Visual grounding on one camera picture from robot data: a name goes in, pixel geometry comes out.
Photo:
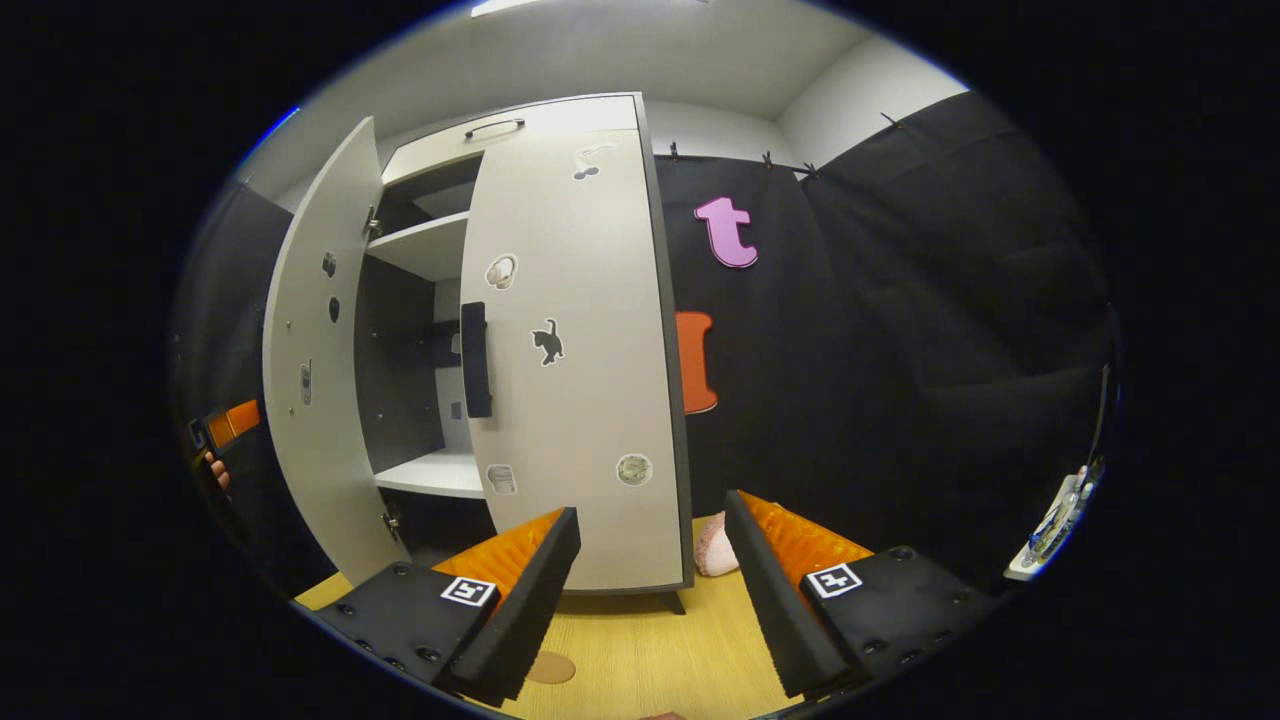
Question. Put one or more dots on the pink plush toy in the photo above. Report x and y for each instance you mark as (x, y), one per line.
(712, 550)

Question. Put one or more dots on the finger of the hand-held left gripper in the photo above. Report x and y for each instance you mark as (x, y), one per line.
(240, 418)

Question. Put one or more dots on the white side tray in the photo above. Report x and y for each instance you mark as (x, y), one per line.
(1040, 545)

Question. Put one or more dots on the round cork coaster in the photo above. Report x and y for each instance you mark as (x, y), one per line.
(555, 668)

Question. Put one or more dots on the white cabinet door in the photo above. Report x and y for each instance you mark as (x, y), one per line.
(590, 400)
(330, 480)

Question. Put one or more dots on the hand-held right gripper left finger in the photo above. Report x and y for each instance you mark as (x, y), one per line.
(525, 610)

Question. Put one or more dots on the white cabinet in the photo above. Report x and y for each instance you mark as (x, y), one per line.
(430, 245)

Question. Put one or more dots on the large ceiling light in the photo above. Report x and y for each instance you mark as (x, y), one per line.
(505, 7)

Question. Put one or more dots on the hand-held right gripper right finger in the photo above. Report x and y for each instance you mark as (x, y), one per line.
(780, 600)

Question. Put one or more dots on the black backdrop cloth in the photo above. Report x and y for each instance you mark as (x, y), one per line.
(900, 350)

